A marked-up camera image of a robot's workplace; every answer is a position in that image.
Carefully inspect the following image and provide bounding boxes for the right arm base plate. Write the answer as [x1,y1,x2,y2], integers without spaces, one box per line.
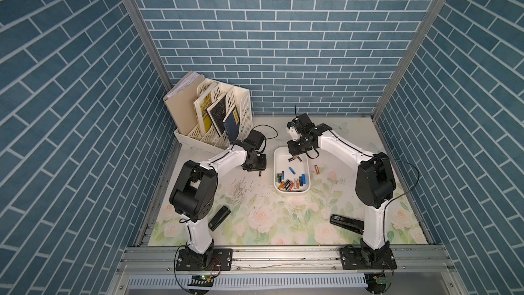
[340,245,397,270]

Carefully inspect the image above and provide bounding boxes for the black copper battery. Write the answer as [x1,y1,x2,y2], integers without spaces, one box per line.
[288,157,303,163]

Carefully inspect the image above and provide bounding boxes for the black stapler left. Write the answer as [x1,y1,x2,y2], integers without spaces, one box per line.
[208,206,231,231]

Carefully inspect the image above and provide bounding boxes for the black stapler right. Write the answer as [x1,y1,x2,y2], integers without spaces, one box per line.
[330,214,364,234]

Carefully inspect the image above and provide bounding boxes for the beige paper folder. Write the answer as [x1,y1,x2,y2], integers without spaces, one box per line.
[163,71,205,135]

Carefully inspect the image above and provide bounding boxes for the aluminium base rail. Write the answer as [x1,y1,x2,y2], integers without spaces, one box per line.
[108,244,467,294]

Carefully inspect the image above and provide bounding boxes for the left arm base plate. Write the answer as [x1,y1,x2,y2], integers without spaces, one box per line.
[175,247,233,272]

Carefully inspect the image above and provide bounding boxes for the yellow cover book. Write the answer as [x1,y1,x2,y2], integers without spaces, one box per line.
[194,79,218,137]

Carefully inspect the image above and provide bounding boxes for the white plastic storage box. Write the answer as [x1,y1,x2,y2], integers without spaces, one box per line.
[274,147,311,195]

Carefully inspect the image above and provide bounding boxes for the black cover book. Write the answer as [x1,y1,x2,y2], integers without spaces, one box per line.
[206,93,227,136]

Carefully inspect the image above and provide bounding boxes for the white vented cable duct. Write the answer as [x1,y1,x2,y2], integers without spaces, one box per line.
[127,273,368,291]

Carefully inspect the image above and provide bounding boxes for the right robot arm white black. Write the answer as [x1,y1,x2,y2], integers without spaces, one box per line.
[287,113,397,250]

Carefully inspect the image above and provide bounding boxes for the black stapler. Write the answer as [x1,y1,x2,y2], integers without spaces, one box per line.
[330,214,364,234]
[208,206,231,231]

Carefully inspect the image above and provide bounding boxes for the dark blue book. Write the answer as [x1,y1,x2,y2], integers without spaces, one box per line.
[222,105,240,142]

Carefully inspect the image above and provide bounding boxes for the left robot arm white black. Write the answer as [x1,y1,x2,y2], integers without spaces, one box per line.
[169,130,267,255]

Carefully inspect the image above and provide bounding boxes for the white perforated file organizer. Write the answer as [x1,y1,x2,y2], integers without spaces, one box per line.
[164,72,253,154]

